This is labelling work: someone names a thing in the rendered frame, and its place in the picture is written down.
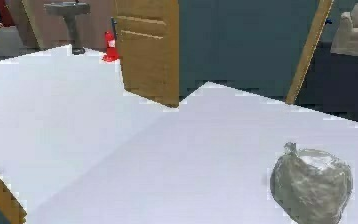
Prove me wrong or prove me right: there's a brown wooden room door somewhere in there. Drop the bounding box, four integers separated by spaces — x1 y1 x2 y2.
285 0 335 106
114 0 181 109

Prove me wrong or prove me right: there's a grey tied rubbish bag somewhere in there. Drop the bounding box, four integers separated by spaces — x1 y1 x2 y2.
269 141 354 224

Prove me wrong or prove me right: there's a beige sofa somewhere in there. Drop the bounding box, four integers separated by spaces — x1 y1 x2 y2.
330 2 358 60

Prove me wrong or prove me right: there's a black door handle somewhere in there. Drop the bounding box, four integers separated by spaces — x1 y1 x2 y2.
110 17 118 42

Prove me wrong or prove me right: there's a grey pedestal sink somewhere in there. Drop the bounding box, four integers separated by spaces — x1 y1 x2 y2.
43 0 92 56

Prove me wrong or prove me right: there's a brown wooden door frame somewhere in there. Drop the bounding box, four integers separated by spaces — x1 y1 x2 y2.
0 162 28 224

